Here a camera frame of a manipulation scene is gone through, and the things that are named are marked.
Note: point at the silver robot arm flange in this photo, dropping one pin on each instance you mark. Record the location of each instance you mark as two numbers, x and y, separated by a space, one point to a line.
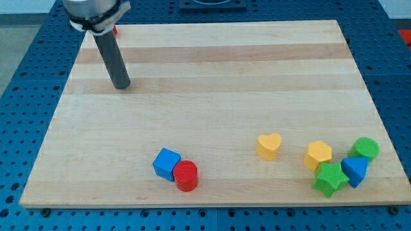
96 16

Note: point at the light wooden board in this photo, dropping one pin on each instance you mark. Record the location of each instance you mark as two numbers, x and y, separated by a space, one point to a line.
207 91

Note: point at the red cylinder block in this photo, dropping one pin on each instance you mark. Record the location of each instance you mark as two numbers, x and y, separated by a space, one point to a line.
185 174

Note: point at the blue cube block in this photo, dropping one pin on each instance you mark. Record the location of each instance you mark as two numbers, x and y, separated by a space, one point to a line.
165 162

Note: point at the yellow heart block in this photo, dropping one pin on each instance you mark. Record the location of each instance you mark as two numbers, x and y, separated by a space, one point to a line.
267 146

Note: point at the yellow hexagon block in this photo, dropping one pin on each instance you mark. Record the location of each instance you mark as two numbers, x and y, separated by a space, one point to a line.
316 153

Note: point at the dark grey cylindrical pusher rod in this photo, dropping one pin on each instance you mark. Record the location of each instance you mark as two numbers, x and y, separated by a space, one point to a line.
113 60

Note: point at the small red block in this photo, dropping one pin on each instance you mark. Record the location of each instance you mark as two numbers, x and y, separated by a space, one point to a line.
115 31

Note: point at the green star block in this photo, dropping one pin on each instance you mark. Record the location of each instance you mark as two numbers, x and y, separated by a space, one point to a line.
329 178

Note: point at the blue triangle block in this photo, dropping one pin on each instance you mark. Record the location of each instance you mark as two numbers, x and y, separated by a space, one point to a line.
355 168

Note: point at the green cylinder block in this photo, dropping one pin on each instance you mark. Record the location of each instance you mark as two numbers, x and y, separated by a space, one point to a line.
364 147

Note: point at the red object at right edge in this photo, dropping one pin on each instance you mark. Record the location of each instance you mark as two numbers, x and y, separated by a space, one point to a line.
406 36

